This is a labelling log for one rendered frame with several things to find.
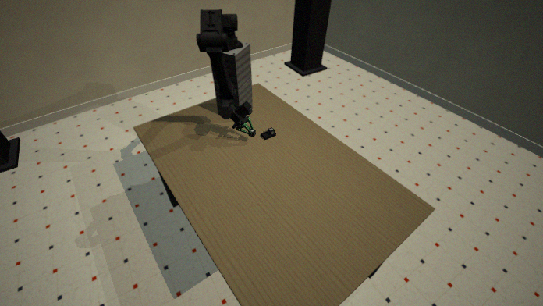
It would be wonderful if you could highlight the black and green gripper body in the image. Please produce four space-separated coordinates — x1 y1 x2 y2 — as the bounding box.
230 115 249 129

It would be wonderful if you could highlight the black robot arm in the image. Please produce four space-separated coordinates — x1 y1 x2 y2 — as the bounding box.
197 9 253 123

